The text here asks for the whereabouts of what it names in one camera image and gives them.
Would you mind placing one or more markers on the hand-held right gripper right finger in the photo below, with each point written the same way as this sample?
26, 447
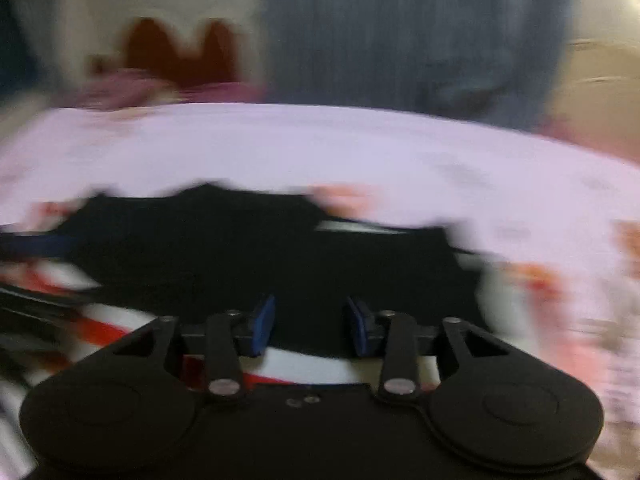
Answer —
357, 327

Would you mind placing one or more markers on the striped knit sweater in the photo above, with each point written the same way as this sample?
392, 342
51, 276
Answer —
225, 250

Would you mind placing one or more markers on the pink floral bed sheet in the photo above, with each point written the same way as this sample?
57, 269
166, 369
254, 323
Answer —
350, 160

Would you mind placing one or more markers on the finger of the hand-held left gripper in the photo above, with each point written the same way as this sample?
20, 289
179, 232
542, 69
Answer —
35, 305
35, 246

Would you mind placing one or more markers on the red scalloped headboard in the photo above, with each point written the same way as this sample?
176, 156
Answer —
170, 55

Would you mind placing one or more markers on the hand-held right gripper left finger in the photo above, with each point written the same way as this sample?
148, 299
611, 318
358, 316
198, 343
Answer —
262, 325

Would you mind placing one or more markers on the wide blue curtain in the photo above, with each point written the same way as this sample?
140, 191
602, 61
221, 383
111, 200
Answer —
400, 35

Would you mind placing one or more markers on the cream arched headboard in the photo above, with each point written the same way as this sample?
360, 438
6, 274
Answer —
600, 100

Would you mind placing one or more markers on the purple striped pillow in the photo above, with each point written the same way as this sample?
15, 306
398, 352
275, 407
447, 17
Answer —
140, 91

